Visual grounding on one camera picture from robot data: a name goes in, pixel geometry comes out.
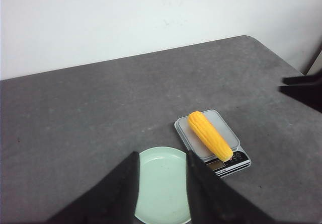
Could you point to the yellow corn cob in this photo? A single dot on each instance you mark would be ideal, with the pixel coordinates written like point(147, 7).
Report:
point(209, 136)

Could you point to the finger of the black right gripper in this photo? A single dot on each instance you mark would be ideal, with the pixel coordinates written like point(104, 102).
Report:
point(308, 79)
point(309, 95)

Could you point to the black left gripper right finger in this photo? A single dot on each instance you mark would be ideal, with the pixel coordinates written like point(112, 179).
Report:
point(211, 200)

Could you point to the light green plate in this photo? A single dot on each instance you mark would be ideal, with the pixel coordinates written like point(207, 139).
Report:
point(162, 194)

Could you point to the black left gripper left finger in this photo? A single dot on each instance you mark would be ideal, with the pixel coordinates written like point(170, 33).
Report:
point(111, 200)

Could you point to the silver digital kitchen scale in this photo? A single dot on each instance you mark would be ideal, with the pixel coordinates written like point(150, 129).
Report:
point(239, 161)

